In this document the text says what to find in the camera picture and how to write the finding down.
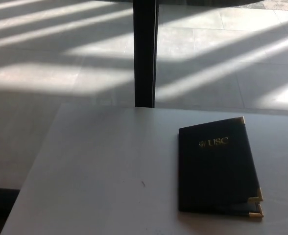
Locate black USC diary folder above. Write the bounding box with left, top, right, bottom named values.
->
left=178, top=116, right=264, bottom=219

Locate black vertical post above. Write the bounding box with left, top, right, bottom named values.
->
left=132, top=0, right=160, bottom=108

